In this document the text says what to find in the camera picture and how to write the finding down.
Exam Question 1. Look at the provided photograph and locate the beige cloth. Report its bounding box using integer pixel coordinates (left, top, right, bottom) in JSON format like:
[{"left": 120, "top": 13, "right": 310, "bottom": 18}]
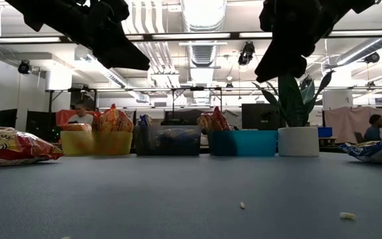
[{"left": 323, "top": 106, "right": 382, "bottom": 144}]

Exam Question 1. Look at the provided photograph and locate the black monitor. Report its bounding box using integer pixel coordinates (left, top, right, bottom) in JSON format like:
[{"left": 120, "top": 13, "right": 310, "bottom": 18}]
[
  {"left": 0, "top": 108, "right": 18, "bottom": 129},
  {"left": 241, "top": 103, "right": 283, "bottom": 129}
]

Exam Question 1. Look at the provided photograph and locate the black panel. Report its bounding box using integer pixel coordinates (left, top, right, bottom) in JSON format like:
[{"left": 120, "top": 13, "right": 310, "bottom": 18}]
[{"left": 25, "top": 110, "right": 58, "bottom": 140}]

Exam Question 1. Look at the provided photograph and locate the white plant pot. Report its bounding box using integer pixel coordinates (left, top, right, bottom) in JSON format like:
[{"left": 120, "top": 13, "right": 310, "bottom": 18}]
[{"left": 277, "top": 126, "right": 320, "bottom": 157}]

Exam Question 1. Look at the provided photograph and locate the grey translucent bin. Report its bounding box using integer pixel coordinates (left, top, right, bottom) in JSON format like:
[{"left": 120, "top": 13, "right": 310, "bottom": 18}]
[{"left": 133, "top": 125, "right": 202, "bottom": 157}]

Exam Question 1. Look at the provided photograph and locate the teal plastic bin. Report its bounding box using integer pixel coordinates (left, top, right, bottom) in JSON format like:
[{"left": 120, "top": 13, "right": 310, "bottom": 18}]
[{"left": 208, "top": 129, "right": 279, "bottom": 157}]

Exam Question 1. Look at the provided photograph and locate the black ceiling spotlight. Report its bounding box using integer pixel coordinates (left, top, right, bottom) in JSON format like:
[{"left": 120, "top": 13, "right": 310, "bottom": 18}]
[
  {"left": 363, "top": 52, "right": 381, "bottom": 64},
  {"left": 17, "top": 59, "right": 32, "bottom": 76}
]

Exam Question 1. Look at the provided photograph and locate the blue box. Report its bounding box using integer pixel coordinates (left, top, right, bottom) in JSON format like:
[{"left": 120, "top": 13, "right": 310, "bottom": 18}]
[{"left": 317, "top": 126, "right": 334, "bottom": 139}]

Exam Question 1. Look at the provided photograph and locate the wide black screen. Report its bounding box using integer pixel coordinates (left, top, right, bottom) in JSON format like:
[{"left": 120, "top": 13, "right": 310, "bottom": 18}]
[{"left": 164, "top": 110, "right": 212, "bottom": 127}]

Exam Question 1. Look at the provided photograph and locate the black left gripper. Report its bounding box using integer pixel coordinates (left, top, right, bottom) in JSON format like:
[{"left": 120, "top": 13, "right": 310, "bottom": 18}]
[{"left": 5, "top": 0, "right": 151, "bottom": 71}]

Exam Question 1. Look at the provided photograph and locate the green snake plant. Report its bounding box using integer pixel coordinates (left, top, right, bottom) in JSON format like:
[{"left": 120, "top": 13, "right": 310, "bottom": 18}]
[{"left": 251, "top": 69, "right": 335, "bottom": 129}]

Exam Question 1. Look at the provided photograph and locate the person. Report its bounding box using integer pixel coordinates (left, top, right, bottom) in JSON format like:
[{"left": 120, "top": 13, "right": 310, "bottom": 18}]
[
  {"left": 363, "top": 114, "right": 382, "bottom": 142},
  {"left": 66, "top": 103, "right": 94, "bottom": 125}
]

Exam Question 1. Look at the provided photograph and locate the yellow plastic bin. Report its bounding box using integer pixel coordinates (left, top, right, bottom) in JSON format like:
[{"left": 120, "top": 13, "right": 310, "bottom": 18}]
[{"left": 60, "top": 129, "right": 134, "bottom": 156}]

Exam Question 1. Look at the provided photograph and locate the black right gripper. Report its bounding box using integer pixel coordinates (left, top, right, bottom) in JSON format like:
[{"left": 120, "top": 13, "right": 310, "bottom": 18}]
[{"left": 254, "top": 0, "right": 354, "bottom": 83}]

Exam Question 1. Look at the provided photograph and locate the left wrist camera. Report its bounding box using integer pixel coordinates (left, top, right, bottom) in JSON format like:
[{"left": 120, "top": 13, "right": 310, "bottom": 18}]
[{"left": 90, "top": 0, "right": 131, "bottom": 23}]

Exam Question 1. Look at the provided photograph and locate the black overhead camera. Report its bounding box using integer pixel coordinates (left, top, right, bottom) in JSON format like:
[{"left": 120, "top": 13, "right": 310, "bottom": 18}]
[{"left": 237, "top": 40, "right": 256, "bottom": 66}]

